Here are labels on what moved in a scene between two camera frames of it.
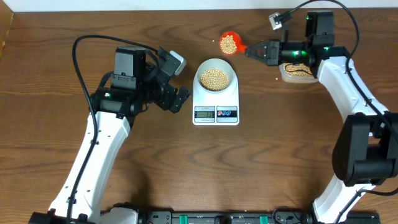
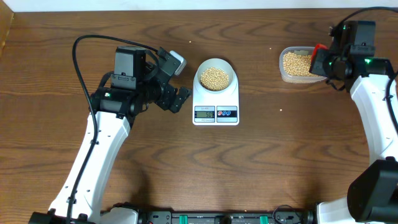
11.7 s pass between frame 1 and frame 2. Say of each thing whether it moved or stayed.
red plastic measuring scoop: moved
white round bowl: stayed
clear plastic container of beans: stayed
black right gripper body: moved
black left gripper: stayed
